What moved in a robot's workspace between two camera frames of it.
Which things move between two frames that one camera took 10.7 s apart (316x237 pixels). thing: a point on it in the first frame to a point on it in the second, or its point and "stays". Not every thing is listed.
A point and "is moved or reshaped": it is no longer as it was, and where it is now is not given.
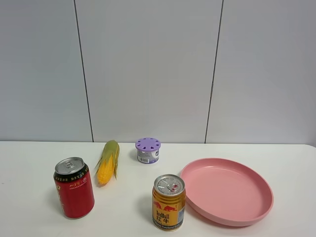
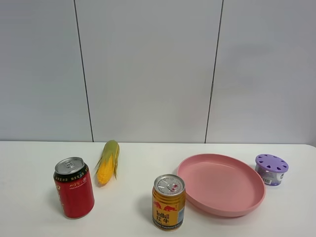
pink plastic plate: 228,192 is moved or reshaped
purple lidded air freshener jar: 147,150 to 271,168
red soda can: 73,180 stays
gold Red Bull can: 168,201 stays
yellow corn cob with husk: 107,165 stays
